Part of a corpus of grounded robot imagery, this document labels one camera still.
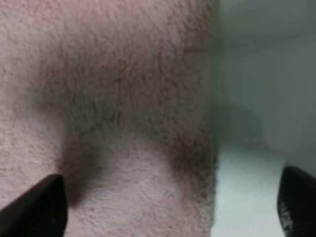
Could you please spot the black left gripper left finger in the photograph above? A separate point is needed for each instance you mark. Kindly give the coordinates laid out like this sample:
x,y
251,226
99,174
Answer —
x,y
42,211

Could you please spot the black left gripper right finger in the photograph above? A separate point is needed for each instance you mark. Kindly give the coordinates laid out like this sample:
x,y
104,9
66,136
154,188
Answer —
x,y
296,203

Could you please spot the pink fluffy towel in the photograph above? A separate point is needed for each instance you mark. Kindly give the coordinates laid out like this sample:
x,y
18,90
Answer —
x,y
113,95

